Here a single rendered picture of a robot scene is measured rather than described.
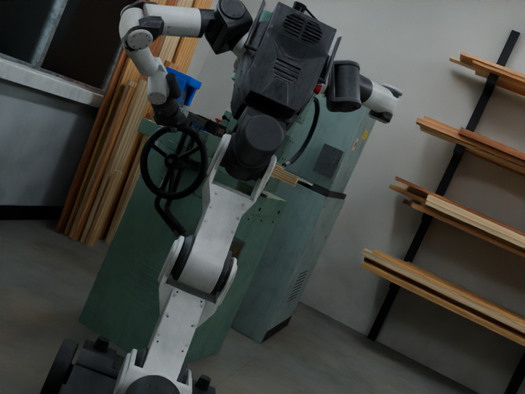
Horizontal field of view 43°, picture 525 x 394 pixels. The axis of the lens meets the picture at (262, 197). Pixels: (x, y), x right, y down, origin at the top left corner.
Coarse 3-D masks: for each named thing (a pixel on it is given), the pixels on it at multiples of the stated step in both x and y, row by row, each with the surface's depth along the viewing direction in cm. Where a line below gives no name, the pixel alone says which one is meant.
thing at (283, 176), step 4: (276, 168) 273; (272, 172) 274; (276, 172) 273; (280, 172) 272; (284, 172) 272; (272, 176) 274; (276, 176) 273; (280, 176) 272; (284, 176) 272; (288, 176) 271; (292, 176) 270; (280, 180) 272; (284, 180) 271; (288, 180) 271; (292, 180) 270; (296, 180) 270; (292, 184) 270
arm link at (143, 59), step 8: (136, 8) 204; (128, 16) 202; (136, 16) 201; (144, 16) 203; (120, 24) 205; (128, 24) 200; (136, 24) 199; (120, 32) 204; (128, 32) 199; (128, 48) 203; (136, 56) 209; (144, 56) 210; (152, 56) 215; (136, 64) 214; (144, 64) 213; (152, 64) 215
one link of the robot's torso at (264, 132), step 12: (252, 108) 197; (240, 120) 197; (252, 120) 184; (264, 120) 185; (276, 120) 186; (240, 132) 188; (252, 132) 183; (264, 132) 184; (276, 132) 185; (240, 144) 188; (252, 144) 182; (264, 144) 183; (276, 144) 184; (240, 156) 192; (252, 156) 187; (264, 156) 186; (252, 168) 195
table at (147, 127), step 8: (144, 120) 280; (144, 128) 279; (152, 128) 278; (160, 136) 276; (168, 136) 275; (168, 144) 264; (176, 144) 262; (200, 160) 258; (224, 168) 265; (272, 184) 272
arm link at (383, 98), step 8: (376, 88) 225; (384, 88) 230; (392, 88) 234; (376, 96) 226; (384, 96) 229; (392, 96) 232; (368, 104) 227; (376, 104) 228; (384, 104) 230; (392, 104) 233; (376, 112) 235; (384, 112) 234; (392, 112) 235; (384, 120) 238
